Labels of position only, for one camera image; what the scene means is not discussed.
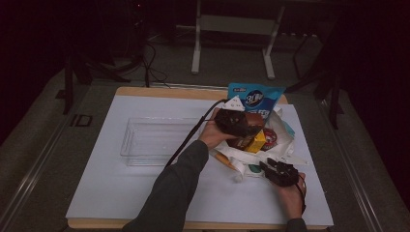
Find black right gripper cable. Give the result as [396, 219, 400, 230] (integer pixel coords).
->
[295, 173, 308, 216]

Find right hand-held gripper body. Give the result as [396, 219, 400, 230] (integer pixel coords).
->
[264, 154, 309, 189]

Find white printed tote bag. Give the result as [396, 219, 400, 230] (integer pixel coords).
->
[208, 105, 297, 184]

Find blue snack pouch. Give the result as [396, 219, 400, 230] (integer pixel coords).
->
[226, 82, 287, 123]

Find person's right hand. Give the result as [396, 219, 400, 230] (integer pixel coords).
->
[276, 173, 308, 222]

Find black floor cables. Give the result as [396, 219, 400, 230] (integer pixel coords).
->
[137, 40, 172, 89]

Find metal floor rail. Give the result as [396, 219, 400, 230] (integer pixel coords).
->
[0, 105, 76, 228]
[327, 119, 386, 232]

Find white metal stand frame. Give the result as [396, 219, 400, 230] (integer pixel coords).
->
[175, 0, 286, 80]

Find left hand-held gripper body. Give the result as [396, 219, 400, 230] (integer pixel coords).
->
[214, 95, 257, 138]

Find clear plastic container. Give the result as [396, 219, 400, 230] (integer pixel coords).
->
[120, 116, 208, 168]

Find black metal stand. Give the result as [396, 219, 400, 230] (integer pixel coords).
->
[284, 30, 345, 131]

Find yellow drink carton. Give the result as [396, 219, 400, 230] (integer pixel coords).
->
[243, 129, 268, 155]

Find white table mat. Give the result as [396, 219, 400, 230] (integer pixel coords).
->
[65, 94, 335, 227]

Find red-lidded jar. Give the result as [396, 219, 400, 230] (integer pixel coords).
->
[260, 127, 278, 153]

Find person's left hand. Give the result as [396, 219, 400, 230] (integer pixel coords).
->
[197, 107, 240, 151]

